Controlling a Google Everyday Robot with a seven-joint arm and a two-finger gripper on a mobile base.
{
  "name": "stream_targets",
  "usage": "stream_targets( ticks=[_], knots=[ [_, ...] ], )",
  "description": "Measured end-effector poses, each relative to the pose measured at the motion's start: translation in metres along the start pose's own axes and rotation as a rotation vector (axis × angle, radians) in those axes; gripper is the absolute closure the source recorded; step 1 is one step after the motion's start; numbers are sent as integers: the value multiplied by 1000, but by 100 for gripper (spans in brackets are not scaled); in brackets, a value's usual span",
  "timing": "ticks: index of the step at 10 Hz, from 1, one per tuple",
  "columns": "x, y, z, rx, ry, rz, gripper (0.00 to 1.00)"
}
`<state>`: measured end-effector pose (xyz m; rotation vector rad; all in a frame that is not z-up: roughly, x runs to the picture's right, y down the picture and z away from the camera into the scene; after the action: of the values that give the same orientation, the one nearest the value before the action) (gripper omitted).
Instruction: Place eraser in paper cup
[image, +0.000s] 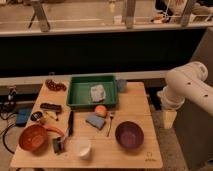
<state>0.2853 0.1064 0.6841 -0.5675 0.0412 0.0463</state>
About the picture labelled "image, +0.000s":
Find black binder clip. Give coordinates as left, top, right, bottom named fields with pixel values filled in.
left=52, top=137, right=64, bottom=154

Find orange bowl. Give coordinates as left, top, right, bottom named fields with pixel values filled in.
left=19, top=124, right=48, bottom=152

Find white paper cup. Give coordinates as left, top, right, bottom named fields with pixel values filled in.
left=75, top=139, right=91, bottom=159

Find blue sponge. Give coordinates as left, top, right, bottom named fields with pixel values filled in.
left=86, top=114, right=105, bottom=130

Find crumpled white paper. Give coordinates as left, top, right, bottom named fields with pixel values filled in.
left=90, top=84, right=106, bottom=102

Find blue box on floor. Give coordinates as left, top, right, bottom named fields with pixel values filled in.
left=15, top=108, right=32, bottom=127

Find black cables on floor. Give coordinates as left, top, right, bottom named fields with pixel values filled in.
left=0, top=85, right=21, bottom=154

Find orange peach fruit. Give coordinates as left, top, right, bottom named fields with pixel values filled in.
left=95, top=105, right=107, bottom=117

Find black knife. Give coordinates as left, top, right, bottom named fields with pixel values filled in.
left=68, top=111, right=74, bottom=136

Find purple bowl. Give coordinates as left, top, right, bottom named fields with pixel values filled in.
left=115, top=121, right=144, bottom=150

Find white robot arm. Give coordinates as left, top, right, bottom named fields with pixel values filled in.
left=157, top=61, right=213, bottom=129

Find green plastic tray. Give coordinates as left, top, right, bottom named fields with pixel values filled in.
left=67, top=75, right=118, bottom=110

